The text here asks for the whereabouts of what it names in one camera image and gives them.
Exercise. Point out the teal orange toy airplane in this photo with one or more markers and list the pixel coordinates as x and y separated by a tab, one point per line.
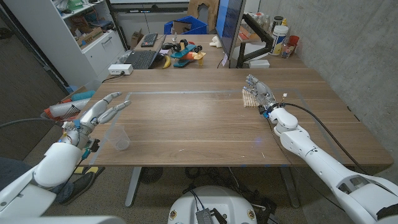
188	54

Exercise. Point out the white power strip box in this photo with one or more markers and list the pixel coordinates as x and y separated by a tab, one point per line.
120	69

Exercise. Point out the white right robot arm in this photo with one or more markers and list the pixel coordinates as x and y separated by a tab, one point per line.
323	165

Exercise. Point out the clear measuring cup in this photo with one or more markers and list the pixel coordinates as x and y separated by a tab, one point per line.
122	144

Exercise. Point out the dark jar with black lid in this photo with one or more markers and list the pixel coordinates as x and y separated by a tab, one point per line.
277	21

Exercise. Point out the cardboard box on shelf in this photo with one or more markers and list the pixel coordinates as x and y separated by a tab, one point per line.
90	36

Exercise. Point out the red cup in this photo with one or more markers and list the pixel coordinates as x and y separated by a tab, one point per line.
294	40

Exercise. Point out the wooden slat mat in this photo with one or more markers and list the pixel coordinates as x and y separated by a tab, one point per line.
248	101

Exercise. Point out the white shelf cabinet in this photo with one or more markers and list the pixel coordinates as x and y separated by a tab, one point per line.
56	46

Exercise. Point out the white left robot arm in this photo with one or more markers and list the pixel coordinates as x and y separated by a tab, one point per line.
56	165

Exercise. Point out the black laptop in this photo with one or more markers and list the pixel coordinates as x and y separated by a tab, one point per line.
141	59

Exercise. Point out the white wipes canister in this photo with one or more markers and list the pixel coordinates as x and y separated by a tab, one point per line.
278	40

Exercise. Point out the white plush toy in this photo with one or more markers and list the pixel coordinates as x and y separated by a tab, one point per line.
215	42

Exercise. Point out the grey table leg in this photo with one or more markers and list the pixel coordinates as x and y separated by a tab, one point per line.
133	186
289	186

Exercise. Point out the white robot torso base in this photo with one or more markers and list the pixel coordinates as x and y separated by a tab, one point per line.
214	199

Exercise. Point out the black shoe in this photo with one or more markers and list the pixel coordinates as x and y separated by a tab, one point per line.
79	188

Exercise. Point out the blue plastic bin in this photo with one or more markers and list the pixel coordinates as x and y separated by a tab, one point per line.
194	26

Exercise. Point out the black computer mouse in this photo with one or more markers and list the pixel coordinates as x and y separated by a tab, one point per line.
168	46

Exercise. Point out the black keyboard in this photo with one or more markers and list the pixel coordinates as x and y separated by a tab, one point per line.
149	40

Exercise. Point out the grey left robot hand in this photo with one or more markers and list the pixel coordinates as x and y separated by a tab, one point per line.
93	115

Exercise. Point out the teal foam roll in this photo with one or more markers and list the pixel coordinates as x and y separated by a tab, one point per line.
83	95

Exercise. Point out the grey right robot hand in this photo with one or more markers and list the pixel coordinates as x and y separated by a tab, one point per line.
264	93

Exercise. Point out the black floor fan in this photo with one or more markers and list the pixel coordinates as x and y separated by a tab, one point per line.
151	175

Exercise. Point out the small cardboard floor box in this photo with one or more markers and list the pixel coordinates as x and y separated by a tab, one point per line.
136	38

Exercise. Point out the person's leg in jeans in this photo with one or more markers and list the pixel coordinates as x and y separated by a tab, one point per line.
12	169

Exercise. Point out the small white box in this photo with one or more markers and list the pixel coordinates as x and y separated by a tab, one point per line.
259	63

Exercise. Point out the yellow floor pad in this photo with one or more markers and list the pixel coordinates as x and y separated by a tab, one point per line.
79	170

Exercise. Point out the yellow bottle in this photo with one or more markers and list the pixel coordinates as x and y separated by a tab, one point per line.
284	22

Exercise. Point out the clear drinking glass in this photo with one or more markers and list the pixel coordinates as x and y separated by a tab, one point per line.
287	50

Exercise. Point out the white bubble wrap roll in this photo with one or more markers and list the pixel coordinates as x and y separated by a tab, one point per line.
66	107

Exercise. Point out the yellow banana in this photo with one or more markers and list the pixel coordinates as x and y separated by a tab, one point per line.
167	63

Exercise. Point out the black computer monitor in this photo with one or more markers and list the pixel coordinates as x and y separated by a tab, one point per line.
228	25

